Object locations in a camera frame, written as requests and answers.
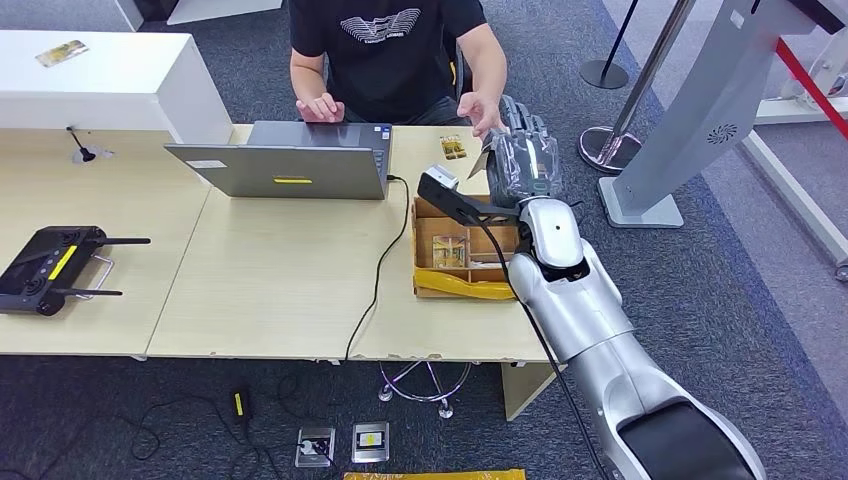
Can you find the person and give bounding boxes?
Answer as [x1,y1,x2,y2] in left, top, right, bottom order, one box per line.
[288,0,509,139]

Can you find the black stanchion post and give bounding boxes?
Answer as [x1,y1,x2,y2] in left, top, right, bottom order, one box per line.
[579,0,641,91]

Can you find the white frame rail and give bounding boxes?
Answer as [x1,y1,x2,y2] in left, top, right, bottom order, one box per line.
[740,129,848,283]

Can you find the light wooden desk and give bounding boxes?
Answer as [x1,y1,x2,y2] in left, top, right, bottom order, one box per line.
[0,127,217,362]
[146,124,570,423]

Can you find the chrome stanchion post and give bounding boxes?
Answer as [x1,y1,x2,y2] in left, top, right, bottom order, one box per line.
[578,0,698,176]

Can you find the closed floor socket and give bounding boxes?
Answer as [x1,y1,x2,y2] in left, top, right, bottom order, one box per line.
[351,421,391,465]

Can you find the chrome stool base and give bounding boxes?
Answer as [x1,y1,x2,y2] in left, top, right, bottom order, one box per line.
[377,360,474,421]

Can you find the black office chair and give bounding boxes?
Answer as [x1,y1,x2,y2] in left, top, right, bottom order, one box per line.
[450,36,476,102]

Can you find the grey kiosk stand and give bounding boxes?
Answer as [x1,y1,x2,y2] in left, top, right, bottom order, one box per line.
[597,0,848,230]

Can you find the white platform frame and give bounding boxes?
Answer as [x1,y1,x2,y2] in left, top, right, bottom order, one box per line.
[753,26,848,127]

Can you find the red barrier belt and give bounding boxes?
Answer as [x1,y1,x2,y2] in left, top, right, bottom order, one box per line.
[775,37,848,142]

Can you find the person's left hand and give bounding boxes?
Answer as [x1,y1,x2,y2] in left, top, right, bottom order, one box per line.
[457,91,508,139]

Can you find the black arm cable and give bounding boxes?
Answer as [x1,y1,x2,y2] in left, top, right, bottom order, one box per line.
[473,215,611,480]

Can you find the black laptop power cable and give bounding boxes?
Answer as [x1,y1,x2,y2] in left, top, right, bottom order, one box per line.
[343,174,411,363]

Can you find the black power adapter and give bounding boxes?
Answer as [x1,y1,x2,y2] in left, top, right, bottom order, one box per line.
[231,386,255,425]

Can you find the white counter cabinet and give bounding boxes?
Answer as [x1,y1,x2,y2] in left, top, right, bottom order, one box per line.
[0,30,234,147]

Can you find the floor socket with plug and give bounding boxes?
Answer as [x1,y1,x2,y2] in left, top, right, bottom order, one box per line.
[294,426,337,470]

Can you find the gold patterned card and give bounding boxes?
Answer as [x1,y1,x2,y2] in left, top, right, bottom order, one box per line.
[431,235,468,270]
[34,39,91,70]

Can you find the wide yellow tape strip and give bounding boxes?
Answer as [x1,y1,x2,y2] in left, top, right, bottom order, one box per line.
[343,470,528,480]

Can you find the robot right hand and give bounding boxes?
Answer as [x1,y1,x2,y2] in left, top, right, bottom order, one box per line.
[481,94,564,210]

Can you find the wooden divided box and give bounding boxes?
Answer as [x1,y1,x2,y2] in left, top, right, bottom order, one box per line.
[411,194,525,301]

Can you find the white panel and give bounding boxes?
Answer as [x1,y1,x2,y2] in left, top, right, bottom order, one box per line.
[166,0,285,27]

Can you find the black remote controller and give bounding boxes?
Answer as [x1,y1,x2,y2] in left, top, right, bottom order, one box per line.
[0,225,152,317]

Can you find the black floor cable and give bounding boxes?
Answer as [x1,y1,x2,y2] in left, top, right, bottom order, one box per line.
[0,377,303,480]

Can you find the grey laptop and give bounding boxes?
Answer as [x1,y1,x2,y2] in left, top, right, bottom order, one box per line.
[163,121,393,202]

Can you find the person's right hand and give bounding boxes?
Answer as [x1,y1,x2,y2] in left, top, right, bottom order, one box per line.
[296,92,346,125]

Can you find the black camera bracket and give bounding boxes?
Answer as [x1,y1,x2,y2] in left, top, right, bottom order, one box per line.
[417,173,525,229]

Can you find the room key card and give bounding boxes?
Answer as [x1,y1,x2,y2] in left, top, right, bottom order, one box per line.
[467,135,496,181]

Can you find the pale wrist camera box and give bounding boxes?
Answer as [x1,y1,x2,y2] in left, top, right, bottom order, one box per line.
[423,164,461,192]

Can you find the desk cable grommet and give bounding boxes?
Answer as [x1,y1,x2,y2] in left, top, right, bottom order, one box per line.
[65,126,116,166]

